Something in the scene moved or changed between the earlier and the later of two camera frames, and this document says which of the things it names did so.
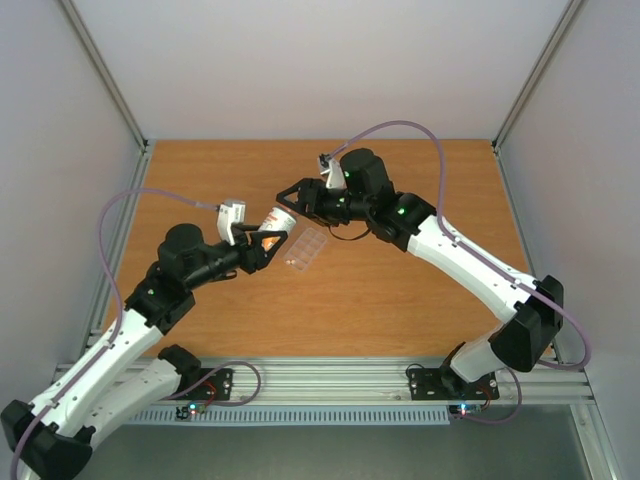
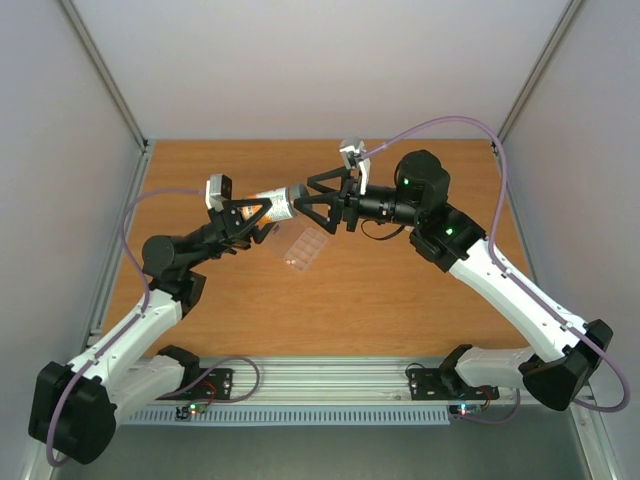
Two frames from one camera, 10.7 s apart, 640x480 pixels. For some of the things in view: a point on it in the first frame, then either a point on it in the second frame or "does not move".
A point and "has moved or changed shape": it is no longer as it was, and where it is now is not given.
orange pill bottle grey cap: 280,218 has moved or changed shape
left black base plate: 217,387 does not move
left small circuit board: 193,408 does not move
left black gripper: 260,260 to 228,222
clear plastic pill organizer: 305,250 does not move
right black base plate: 446,384 does not move
